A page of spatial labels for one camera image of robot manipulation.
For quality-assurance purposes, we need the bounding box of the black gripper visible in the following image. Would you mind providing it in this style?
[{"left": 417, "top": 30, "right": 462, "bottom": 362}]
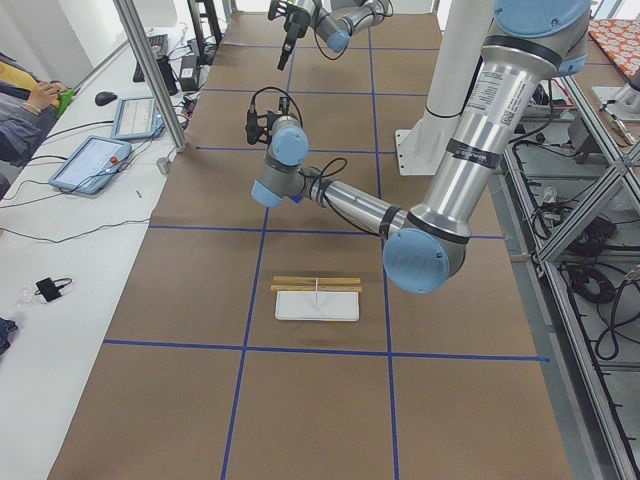
[
  {"left": 277, "top": 8, "right": 310, "bottom": 70},
  {"left": 277, "top": 96, "right": 291, "bottom": 117}
]

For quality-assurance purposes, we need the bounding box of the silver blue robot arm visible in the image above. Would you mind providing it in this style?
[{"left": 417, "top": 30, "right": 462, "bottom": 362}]
[
  {"left": 267, "top": 1, "right": 394, "bottom": 71},
  {"left": 245, "top": 1, "right": 590, "bottom": 294}
]

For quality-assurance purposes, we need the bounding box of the white towel rack with wooden bars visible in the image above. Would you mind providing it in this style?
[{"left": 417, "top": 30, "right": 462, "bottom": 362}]
[{"left": 270, "top": 276, "right": 363, "bottom": 322}]

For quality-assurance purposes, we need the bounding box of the person hand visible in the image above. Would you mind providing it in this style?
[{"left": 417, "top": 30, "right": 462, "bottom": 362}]
[{"left": 28, "top": 81, "right": 68, "bottom": 109}]

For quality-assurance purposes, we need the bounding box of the black keyboard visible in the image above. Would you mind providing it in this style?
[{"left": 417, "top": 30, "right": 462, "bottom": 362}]
[{"left": 132, "top": 33, "right": 170, "bottom": 84}]

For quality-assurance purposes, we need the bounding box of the far teach pendant tablet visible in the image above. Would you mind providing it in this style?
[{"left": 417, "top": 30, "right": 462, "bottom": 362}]
[{"left": 111, "top": 97, "right": 164, "bottom": 141}]

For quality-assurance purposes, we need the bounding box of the teach pendant tablet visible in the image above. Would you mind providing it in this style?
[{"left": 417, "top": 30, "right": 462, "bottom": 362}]
[
  {"left": 111, "top": 97, "right": 164, "bottom": 141},
  {"left": 48, "top": 136, "right": 132, "bottom": 195}
]

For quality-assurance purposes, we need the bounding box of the black computer mouse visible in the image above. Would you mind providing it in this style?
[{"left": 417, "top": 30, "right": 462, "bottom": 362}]
[{"left": 94, "top": 91, "right": 118, "bottom": 107}]

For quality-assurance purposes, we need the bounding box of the near teach pendant tablet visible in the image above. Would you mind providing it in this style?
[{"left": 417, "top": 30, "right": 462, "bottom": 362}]
[{"left": 48, "top": 136, "right": 132, "bottom": 195}]

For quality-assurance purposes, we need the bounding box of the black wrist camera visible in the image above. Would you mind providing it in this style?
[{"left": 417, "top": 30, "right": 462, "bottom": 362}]
[
  {"left": 267, "top": 0, "right": 293, "bottom": 21},
  {"left": 245, "top": 86, "right": 281, "bottom": 145}
]

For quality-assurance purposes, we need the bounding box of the aluminium frame post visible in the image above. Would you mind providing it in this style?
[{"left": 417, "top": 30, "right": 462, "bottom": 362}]
[{"left": 113, "top": 0, "right": 187, "bottom": 153}]

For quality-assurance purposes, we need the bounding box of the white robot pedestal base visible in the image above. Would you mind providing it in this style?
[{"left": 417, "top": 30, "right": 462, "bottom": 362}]
[{"left": 395, "top": 0, "right": 493, "bottom": 176}]

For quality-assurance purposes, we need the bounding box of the small black adapter with cable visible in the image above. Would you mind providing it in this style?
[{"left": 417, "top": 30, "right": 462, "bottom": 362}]
[{"left": 35, "top": 277, "right": 73, "bottom": 303}]

